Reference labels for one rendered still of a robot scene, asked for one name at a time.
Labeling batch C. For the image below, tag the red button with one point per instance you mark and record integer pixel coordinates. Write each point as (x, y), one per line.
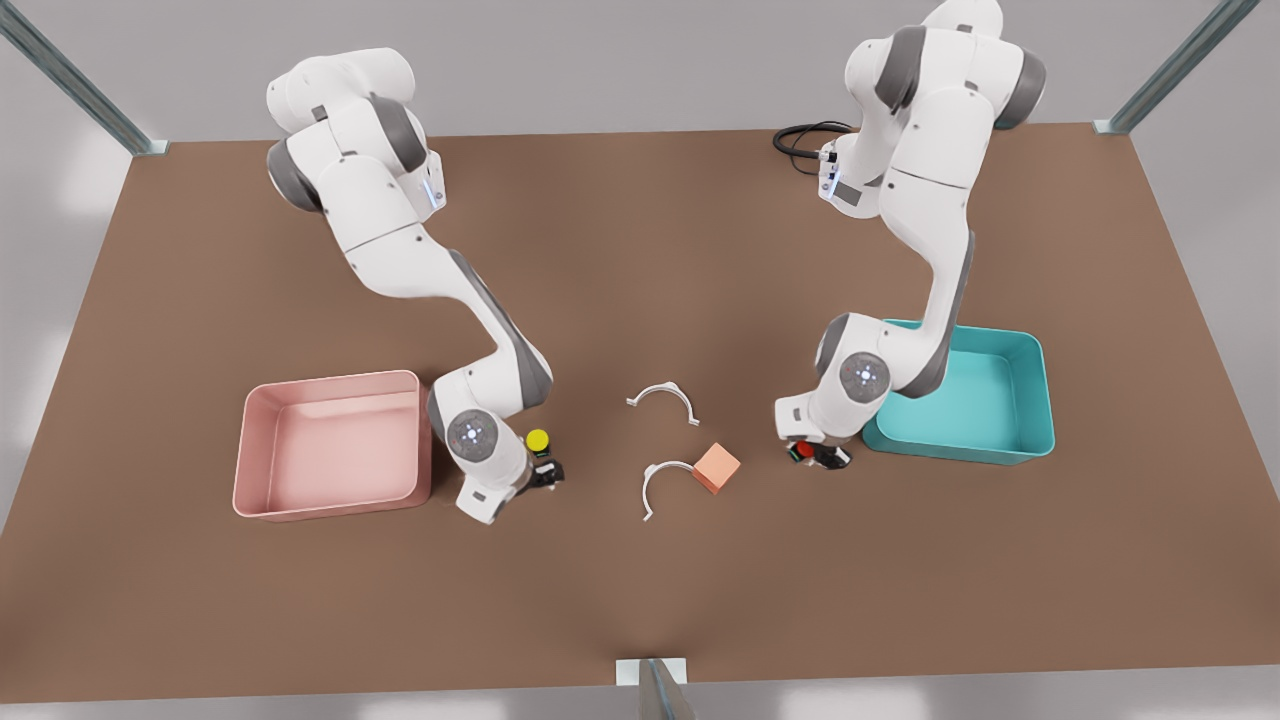
(804, 450)

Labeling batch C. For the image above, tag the yellow button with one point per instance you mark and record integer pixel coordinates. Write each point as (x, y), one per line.
(538, 440)

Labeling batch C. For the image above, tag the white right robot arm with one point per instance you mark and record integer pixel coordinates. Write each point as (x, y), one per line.
(400, 250)

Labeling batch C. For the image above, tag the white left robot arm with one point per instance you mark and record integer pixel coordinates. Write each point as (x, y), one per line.
(920, 200)

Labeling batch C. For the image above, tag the blue storage box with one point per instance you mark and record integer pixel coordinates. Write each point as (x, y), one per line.
(985, 395)

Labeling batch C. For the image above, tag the pink storage box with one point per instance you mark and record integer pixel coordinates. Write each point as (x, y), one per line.
(335, 445)

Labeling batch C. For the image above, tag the orange cube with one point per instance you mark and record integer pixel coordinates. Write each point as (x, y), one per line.
(716, 467)

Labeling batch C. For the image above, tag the white curved clip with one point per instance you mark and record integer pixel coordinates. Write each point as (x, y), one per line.
(664, 399)
(662, 486)

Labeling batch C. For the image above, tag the silver frame post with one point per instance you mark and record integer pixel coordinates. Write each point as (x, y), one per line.
(655, 688)
(1175, 65)
(75, 85)

